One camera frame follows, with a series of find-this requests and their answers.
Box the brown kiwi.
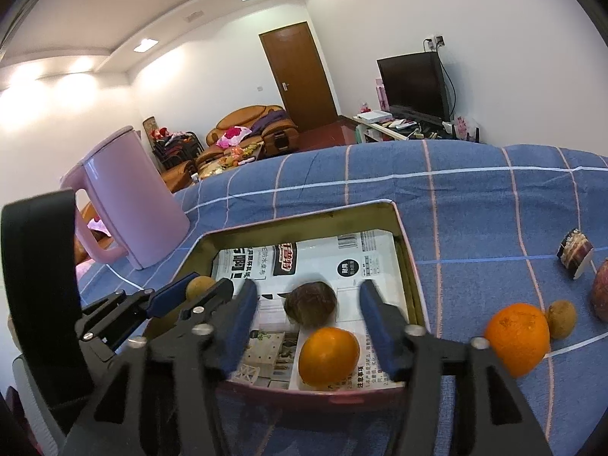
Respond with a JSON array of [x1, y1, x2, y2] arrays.
[[546, 299, 578, 339], [185, 275, 214, 301]]

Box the purple blanket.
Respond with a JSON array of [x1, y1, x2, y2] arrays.
[[249, 110, 290, 135]]

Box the black power cable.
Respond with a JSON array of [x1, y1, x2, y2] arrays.
[[437, 50, 458, 122]]

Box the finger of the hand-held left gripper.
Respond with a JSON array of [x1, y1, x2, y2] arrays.
[[76, 272, 203, 357], [178, 278, 234, 326]]

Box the blue plaid tablecloth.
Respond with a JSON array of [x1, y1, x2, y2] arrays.
[[76, 141, 608, 456]]

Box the pink metal tin box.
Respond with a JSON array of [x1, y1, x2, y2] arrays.
[[142, 201, 426, 402]]

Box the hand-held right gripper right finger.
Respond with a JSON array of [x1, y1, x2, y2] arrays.
[[358, 279, 554, 456]]

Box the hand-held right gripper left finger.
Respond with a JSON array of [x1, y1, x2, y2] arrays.
[[59, 279, 260, 456]]

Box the pink floral cushion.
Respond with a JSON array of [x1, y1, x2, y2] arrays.
[[216, 126, 252, 148]]

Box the cluttered coffee table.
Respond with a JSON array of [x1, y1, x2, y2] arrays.
[[197, 142, 264, 179]]

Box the orange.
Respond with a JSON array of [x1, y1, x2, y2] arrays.
[[484, 303, 552, 378], [298, 327, 361, 389]]

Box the red apple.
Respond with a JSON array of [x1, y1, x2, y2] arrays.
[[590, 257, 608, 324]]

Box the printed paper lining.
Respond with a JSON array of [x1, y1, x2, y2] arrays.
[[211, 230, 409, 390]]

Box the pink electric kettle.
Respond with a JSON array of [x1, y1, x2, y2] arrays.
[[60, 126, 192, 270]]

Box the white television stand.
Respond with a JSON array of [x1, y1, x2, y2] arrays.
[[352, 114, 457, 143]]

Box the black television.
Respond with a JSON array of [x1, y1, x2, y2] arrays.
[[377, 51, 452, 122]]

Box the brown wooden door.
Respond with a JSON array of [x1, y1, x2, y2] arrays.
[[259, 21, 340, 131]]

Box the stack of dark chairs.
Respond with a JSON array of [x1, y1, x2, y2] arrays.
[[152, 128, 200, 172]]

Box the dark swirl cake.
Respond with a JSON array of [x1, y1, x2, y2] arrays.
[[284, 281, 338, 329]]

